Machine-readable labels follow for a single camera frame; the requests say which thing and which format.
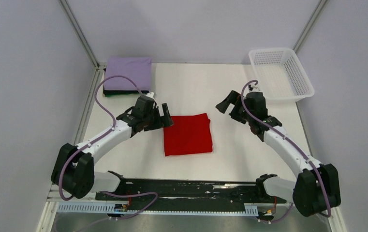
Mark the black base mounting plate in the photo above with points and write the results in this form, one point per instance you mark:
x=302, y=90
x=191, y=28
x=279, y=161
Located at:
x=195, y=196

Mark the left aluminium frame post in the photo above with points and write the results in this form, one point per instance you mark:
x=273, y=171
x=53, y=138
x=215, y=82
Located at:
x=79, y=33

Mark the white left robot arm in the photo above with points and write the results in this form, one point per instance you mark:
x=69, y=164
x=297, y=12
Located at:
x=74, y=172

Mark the black folded t shirt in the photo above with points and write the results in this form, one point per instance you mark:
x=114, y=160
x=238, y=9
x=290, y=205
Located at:
x=108, y=93

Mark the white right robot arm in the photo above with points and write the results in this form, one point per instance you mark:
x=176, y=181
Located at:
x=316, y=189

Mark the aluminium frame post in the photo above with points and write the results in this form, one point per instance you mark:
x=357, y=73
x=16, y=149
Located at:
x=79, y=33
x=310, y=23

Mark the right aluminium frame post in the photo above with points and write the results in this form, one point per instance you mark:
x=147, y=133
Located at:
x=310, y=23

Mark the red t shirt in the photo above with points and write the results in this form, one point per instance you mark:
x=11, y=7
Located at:
x=188, y=135

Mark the white plastic basket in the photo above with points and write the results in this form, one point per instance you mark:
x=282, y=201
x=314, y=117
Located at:
x=280, y=75

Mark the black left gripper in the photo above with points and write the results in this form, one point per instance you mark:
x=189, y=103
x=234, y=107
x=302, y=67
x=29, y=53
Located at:
x=163, y=121

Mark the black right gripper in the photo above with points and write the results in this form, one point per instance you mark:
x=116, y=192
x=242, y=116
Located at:
x=232, y=98

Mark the lavender folded t shirt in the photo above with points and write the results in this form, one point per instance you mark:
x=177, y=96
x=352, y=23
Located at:
x=137, y=69

